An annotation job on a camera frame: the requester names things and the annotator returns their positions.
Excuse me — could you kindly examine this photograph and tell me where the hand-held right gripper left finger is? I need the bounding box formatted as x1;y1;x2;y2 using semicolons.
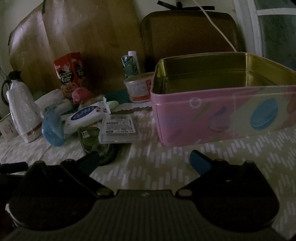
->
60;151;114;198

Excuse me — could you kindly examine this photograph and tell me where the beige patterned tablecloth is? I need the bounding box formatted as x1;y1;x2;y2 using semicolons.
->
0;103;296;223

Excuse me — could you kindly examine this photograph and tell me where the clear plastic case barcode label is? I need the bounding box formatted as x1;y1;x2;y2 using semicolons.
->
99;114;139;144

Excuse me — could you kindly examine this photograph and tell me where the white printed box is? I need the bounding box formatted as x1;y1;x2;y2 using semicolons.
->
0;115;18;141

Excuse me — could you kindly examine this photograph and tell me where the dark green snack packet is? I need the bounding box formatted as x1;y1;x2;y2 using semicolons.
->
77;126;101;154

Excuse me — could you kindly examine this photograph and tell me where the red snack box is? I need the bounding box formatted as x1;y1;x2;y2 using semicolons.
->
53;52;90;98

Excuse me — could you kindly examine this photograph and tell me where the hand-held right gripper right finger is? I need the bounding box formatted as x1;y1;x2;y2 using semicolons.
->
176;150;230;197

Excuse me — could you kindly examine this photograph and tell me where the white tissue packet blue label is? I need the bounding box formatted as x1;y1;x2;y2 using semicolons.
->
63;102;112;134

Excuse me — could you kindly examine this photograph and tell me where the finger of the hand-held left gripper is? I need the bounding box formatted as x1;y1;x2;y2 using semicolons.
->
0;162;29;174

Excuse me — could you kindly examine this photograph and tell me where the green cup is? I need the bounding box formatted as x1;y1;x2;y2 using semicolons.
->
32;90;45;102

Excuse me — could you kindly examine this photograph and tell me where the blue plastic bag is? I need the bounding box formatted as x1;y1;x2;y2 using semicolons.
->
41;108;66;147

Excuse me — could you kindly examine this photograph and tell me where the teal striped mat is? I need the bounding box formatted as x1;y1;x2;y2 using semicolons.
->
104;90;130;104

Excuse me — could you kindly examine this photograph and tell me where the white tissue pack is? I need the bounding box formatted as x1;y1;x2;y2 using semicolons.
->
35;89;65;110

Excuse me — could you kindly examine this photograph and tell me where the white round tub red label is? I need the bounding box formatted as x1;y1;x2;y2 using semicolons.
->
123;72;155;103

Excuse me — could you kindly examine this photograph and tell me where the white framed glass door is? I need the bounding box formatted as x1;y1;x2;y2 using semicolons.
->
233;0;296;70

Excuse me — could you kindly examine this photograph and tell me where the green white drink carton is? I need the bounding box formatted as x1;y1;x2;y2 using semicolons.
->
121;51;141;79

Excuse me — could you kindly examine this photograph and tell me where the pink macaron print tin box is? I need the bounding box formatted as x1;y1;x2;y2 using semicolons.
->
150;53;296;147

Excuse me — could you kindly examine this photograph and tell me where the white cable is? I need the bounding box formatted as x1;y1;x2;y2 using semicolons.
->
193;0;238;53

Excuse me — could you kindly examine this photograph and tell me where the black tape strip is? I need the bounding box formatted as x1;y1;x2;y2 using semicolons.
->
157;0;216;11

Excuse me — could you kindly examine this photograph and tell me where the pink soft ball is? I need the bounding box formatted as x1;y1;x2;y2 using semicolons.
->
72;87;94;105

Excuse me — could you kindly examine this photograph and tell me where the dark round lid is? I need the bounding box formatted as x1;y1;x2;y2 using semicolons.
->
99;143;119;166

